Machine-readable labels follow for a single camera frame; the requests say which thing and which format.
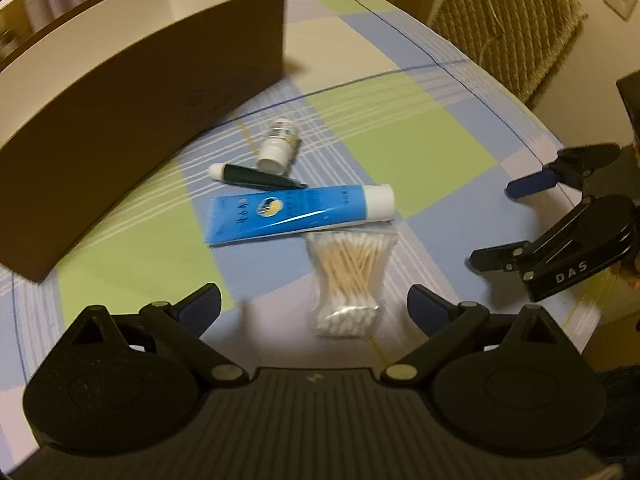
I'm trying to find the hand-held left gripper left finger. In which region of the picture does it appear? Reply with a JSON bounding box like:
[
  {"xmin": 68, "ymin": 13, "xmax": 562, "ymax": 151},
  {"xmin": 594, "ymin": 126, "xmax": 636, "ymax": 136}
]
[{"xmin": 65, "ymin": 283, "xmax": 249, "ymax": 387}]

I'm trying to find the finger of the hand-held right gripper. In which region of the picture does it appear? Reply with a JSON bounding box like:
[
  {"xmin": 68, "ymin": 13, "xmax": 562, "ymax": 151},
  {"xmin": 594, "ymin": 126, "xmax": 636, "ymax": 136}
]
[
  {"xmin": 505, "ymin": 143, "xmax": 624, "ymax": 202},
  {"xmin": 467, "ymin": 241, "xmax": 540, "ymax": 274}
]

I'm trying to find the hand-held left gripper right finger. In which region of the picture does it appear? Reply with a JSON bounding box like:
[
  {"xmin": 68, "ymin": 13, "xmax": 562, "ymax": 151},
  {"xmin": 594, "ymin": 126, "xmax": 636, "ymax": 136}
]
[{"xmin": 381, "ymin": 284, "xmax": 567, "ymax": 386}]

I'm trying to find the bag of cotton swabs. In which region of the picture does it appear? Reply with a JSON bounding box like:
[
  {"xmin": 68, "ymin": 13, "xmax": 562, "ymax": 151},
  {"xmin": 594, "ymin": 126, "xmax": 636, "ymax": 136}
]
[{"xmin": 304, "ymin": 230, "xmax": 398, "ymax": 339}]

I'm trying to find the brown box with white inside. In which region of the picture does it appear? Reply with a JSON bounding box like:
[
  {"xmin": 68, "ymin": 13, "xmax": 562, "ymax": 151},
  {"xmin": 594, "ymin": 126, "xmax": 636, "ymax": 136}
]
[{"xmin": 0, "ymin": 0, "xmax": 288, "ymax": 285}]

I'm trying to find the blue tube with white cap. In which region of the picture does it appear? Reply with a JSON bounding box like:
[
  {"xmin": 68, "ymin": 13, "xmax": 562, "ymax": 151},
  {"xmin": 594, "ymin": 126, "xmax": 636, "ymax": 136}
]
[{"xmin": 206, "ymin": 183, "xmax": 396, "ymax": 248}]

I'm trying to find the dark green tube white cap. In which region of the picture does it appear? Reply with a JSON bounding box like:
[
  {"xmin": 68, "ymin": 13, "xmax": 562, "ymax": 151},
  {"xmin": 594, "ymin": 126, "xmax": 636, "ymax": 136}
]
[{"xmin": 207, "ymin": 162, "xmax": 308, "ymax": 190}]

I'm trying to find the checkered tablecloth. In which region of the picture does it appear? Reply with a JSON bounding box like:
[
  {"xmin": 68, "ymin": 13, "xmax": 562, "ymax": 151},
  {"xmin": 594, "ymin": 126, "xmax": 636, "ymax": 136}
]
[{"xmin": 0, "ymin": 0, "xmax": 612, "ymax": 461}]

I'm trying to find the wicker chair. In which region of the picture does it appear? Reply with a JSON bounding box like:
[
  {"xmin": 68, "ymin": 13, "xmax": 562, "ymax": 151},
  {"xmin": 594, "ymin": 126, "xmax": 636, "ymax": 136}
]
[{"xmin": 426, "ymin": 0, "xmax": 590, "ymax": 107}]

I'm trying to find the small white bottle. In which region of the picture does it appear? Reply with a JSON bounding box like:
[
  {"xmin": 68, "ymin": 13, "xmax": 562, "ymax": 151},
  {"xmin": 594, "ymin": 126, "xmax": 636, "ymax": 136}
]
[{"xmin": 256, "ymin": 118, "xmax": 301, "ymax": 172}]

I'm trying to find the gold and white product box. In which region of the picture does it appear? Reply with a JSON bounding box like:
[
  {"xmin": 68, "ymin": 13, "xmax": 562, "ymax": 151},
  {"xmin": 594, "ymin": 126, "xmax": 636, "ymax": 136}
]
[{"xmin": 0, "ymin": 0, "xmax": 32, "ymax": 59}]

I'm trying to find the white cable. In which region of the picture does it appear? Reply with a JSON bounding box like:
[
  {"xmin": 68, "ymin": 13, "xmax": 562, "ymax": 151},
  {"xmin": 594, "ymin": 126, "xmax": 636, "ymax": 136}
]
[{"xmin": 472, "ymin": 0, "xmax": 506, "ymax": 58}]

